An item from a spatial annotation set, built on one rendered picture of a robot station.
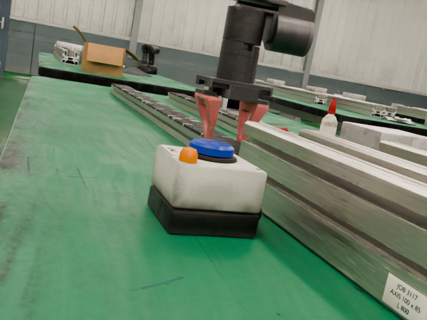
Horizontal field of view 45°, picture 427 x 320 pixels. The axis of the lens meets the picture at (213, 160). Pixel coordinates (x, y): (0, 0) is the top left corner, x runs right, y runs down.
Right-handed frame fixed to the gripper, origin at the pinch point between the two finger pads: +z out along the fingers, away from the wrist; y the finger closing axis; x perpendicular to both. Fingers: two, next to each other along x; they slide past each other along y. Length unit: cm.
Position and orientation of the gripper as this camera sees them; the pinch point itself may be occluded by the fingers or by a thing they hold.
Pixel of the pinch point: (223, 141)
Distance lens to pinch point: 78.6
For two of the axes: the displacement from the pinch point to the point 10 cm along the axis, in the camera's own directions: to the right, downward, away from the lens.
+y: 9.3, 1.0, 3.6
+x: -3.3, -2.2, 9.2
